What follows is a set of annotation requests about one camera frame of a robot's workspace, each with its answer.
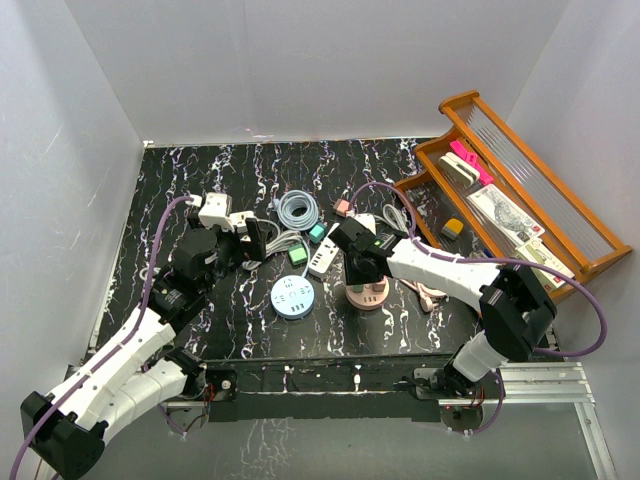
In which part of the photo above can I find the pink box on shelf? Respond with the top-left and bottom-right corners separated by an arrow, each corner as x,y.
450,140 -> 494,186

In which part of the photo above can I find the white slanted power strip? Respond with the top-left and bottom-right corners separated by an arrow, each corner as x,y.
309,237 -> 340,279

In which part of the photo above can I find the teal cube adapter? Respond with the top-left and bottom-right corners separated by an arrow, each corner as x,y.
308,222 -> 327,244

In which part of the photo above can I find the purple cable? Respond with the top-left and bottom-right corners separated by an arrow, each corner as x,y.
8,195 -> 201,480
348,182 -> 610,359

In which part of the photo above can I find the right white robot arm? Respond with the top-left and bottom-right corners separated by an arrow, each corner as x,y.
329,218 -> 557,397

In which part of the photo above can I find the pink coiled cable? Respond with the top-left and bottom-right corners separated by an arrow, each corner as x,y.
399,279 -> 451,315

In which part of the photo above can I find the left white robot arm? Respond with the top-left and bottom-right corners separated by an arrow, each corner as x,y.
20,217 -> 267,479

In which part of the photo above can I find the green white box on shelf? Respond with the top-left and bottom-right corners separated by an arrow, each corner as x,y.
514,238 -> 575,293

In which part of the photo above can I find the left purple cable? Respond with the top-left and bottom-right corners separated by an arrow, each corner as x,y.
8,195 -> 201,480

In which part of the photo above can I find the blue round power strip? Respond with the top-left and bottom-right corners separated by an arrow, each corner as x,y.
270,275 -> 315,320

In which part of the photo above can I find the blue coiled cable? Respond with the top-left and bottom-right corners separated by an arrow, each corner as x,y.
272,189 -> 320,233

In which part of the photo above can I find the yellow cube adapter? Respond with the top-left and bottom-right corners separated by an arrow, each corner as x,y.
441,218 -> 464,240

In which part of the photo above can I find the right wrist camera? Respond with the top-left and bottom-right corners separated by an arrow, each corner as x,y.
354,213 -> 377,234

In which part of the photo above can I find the white long power strip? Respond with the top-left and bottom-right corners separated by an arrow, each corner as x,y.
229,211 -> 256,234

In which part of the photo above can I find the pink cube adapter top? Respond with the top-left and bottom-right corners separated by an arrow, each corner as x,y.
333,199 -> 353,218

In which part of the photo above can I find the printed package on shelf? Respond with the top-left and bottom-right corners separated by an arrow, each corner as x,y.
467,184 -> 545,246

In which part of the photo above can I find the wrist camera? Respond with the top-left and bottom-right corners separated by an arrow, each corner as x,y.
354,213 -> 377,234
188,192 -> 235,232

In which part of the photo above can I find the pink round power strip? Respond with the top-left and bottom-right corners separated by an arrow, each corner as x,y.
345,277 -> 389,311

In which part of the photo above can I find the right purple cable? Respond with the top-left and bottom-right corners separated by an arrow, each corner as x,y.
348,182 -> 610,359

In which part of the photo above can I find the grey white cable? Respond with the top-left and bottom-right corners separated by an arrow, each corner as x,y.
241,219 -> 301,272

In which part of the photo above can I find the wooden shelf rack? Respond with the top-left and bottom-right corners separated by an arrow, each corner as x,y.
396,91 -> 632,303

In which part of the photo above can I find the green cube adapter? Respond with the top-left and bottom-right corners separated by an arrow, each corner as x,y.
287,243 -> 308,266

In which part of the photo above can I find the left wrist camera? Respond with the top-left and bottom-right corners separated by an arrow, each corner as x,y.
188,192 -> 235,232

